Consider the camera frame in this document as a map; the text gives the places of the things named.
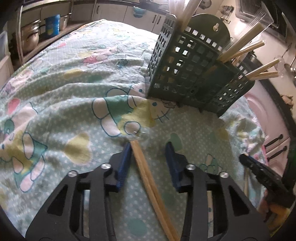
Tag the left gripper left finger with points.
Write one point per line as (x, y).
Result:
(108, 177)

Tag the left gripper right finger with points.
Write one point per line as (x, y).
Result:
(189, 179)

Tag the wooden chopstick pair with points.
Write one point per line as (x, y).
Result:
(153, 193)

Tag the cartoon print tablecloth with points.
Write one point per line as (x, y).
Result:
(82, 98)

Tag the green plastic utensil basket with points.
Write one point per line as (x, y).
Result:
(184, 66)

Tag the chopstick in basket right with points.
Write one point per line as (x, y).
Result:
(240, 43)

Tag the chopstick in basket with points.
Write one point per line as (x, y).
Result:
(183, 11)
(240, 43)

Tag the steel pot on shelf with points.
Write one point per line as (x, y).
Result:
(30, 36)

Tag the blue canister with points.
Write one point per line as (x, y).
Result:
(52, 26)

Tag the chopstick in basket left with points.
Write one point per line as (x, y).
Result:
(183, 11)

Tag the black range hood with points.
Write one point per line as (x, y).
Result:
(265, 12)

